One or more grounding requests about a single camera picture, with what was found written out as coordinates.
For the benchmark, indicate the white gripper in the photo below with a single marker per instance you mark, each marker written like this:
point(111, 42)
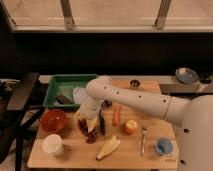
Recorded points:
point(89, 109)

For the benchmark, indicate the dark red grape bunch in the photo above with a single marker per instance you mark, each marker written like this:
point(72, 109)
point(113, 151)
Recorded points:
point(92, 136)

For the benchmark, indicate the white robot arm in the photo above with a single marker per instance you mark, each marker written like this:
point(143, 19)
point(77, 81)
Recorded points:
point(194, 117)

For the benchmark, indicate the white plastic cup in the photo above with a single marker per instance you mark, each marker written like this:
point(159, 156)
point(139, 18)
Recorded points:
point(53, 145)

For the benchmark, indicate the small metal cup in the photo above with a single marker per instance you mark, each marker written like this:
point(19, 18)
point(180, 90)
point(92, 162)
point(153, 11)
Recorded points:
point(134, 84)

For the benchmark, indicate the blue plastic cup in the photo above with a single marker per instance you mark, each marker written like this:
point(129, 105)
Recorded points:
point(164, 146)

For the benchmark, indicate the black peeler tool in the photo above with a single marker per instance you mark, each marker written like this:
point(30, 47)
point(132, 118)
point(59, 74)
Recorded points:
point(107, 103)

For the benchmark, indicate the white folded cloth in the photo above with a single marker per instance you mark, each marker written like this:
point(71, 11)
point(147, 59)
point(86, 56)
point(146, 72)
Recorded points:
point(79, 94)

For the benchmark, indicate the dark brown block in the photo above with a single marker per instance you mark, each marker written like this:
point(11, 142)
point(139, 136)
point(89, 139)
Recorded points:
point(63, 99)

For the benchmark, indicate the orange plastic bowl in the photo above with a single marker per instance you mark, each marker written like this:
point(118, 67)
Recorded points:
point(53, 120)

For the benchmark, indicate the orange carrot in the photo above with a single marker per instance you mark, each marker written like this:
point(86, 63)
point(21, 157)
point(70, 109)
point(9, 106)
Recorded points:
point(116, 115)

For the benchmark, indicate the yellow banana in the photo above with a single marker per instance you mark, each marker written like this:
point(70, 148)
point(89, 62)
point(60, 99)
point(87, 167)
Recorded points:
point(110, 146)

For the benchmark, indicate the green plastic tray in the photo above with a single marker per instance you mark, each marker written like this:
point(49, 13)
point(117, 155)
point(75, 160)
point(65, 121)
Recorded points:
point(64, 85)

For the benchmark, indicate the orange fruit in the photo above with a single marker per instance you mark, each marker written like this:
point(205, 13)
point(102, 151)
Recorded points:
point(130, 126)

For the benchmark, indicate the silver fork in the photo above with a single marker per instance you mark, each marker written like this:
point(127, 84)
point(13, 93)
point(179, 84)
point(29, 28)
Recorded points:
point(143, 140)

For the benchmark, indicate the black office chair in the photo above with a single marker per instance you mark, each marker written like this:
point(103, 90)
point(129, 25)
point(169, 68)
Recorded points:
point(11, 128)

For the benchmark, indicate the silver metal bowl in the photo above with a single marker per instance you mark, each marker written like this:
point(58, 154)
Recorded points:
point(186, 75)

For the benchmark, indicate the dark round object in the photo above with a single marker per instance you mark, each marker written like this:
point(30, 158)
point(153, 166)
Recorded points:
point(205, 78)

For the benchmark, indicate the black handled knife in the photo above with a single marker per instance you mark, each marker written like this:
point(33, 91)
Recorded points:
point(102, 122)

